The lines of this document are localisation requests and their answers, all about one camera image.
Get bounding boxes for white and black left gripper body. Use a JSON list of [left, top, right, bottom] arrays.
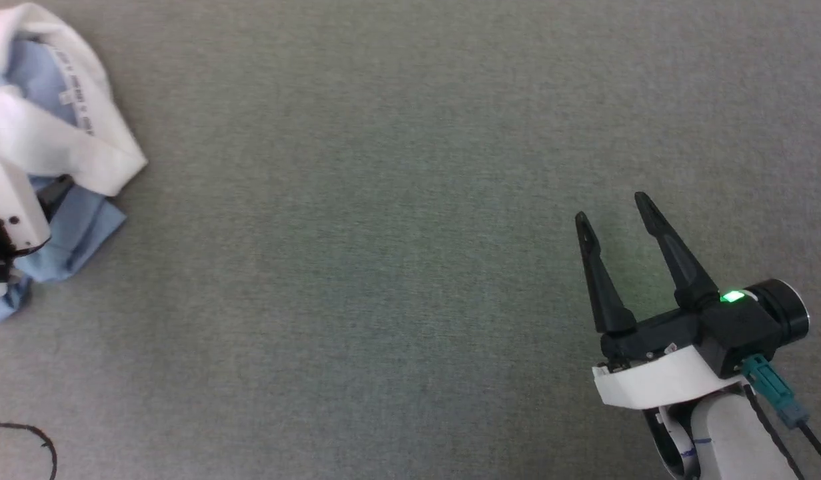
[[0, 152, 52, 258]]

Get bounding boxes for teal cable connector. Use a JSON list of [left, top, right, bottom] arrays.
[[740, 353, 811, 428]]

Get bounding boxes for thin black cable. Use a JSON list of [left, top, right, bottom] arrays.
[[0, 420, 57, 480], [744, 385, 806, 480], [797, 420, 821, 475]]

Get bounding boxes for light blue white-collared polo shirt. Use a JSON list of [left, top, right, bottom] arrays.
[[0, 2, 149, 327]]

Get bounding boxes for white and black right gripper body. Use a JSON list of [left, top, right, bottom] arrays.
[[592, 303, 748, 409]]

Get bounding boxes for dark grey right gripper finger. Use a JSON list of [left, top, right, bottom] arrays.
[[574, 212, 639, 336], [634, 191, 720, 311]]

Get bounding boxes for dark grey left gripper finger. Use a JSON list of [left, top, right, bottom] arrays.
[[37, 175, 75, 224]]

